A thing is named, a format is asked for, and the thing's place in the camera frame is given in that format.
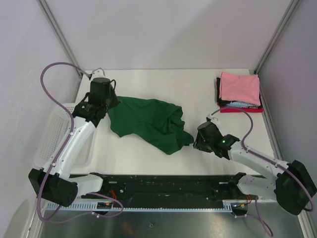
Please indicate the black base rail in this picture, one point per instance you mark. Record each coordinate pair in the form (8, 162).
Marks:
(172, 190)

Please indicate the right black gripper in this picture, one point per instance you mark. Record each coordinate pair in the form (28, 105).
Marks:
(197, 143)

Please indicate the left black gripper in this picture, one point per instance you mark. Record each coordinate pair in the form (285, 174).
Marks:
(115, 100)

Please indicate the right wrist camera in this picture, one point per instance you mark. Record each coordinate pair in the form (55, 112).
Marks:
(213, 119)

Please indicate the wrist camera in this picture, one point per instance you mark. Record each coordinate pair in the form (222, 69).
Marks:
(213, 119)
(97, 73)

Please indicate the white plastic basket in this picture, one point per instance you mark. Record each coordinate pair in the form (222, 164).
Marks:
(54, 134)

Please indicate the aluminium frame post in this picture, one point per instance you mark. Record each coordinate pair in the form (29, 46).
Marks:
(284, 22)
(44, 6)

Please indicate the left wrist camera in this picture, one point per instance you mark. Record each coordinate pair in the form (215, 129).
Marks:
(97, 73)

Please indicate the black printed folded t shirt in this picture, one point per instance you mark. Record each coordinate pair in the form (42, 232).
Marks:
(246, 106)

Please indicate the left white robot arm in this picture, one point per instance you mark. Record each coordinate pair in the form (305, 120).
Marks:
(52, 181)

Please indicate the red folded t shirt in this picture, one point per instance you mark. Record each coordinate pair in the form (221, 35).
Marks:
(234, 110)

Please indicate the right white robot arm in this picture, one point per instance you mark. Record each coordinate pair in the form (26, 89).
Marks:
(289, 184)

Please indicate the green t shirt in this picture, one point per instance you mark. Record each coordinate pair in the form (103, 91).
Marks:
(157, 122)

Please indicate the left aluminium frame post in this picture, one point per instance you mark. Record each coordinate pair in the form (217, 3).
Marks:
(44, 6)

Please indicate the grey slotted cable duct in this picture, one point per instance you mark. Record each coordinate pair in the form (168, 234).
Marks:
(105, 206)

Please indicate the pink folded t shirt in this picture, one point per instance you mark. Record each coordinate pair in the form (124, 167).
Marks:
(242, 88)

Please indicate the right aluminium frame post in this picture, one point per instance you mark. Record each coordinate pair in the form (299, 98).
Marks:
(284, 22)

